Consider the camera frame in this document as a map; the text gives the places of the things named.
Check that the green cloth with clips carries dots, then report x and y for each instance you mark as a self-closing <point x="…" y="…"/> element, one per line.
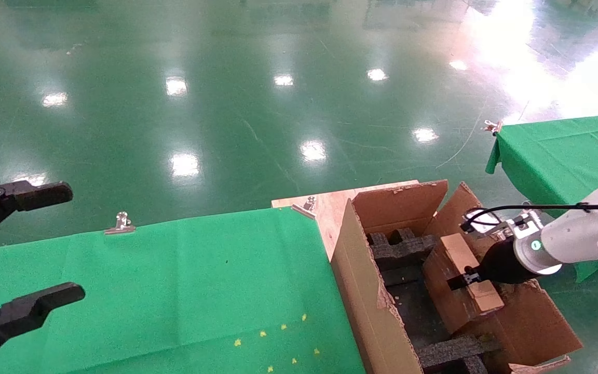
<point x="563" y="150"/>

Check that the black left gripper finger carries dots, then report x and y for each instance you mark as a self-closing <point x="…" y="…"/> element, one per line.
<point x="24" y="197"/>
<point x="24" y="311"/>

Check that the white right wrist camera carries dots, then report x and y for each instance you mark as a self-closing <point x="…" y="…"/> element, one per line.
<point x="481" y="227"/>

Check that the small brown cardboard box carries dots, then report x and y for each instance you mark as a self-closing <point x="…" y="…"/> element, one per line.
<point x="460" y="291"/>

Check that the large green table cloth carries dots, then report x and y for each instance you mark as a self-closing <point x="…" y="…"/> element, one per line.
<point x="148" y="291"/>

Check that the silver binder clip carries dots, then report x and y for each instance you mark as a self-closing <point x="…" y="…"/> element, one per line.
<point x="492" y="126"/>
<point x="304" y="209"/>
<point x="120" y="226"/>

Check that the black foam insert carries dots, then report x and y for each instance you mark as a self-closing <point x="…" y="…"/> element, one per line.
<point x="403" y="249"/>
<point x="449" y="353"/>

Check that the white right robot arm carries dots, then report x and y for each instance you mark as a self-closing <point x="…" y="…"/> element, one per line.
<point x="584" y="234"/>

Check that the silver camera mount bracket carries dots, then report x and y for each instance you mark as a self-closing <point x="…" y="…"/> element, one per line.
<point x="519" y="226"/>

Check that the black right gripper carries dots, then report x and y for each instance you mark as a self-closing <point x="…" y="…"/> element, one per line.
<point x="501" y="262"/>

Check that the large open cardboard carton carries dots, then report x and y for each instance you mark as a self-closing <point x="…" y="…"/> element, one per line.
<point x="371" y="311"/>

